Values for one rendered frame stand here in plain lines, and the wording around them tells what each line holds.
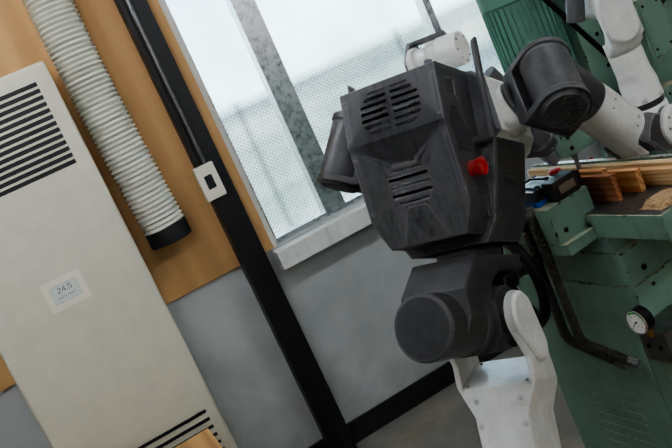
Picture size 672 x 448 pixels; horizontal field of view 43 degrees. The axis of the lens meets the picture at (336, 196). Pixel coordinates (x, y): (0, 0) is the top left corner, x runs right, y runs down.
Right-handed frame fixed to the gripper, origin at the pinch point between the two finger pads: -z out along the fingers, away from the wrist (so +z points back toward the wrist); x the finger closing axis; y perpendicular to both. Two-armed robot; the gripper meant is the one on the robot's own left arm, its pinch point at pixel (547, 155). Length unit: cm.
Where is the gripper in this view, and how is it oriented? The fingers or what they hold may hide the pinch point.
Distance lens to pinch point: 208.0
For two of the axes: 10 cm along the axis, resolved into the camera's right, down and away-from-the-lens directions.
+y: 4.9, -8.3, 2.6
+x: 4.5, -0.2, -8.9
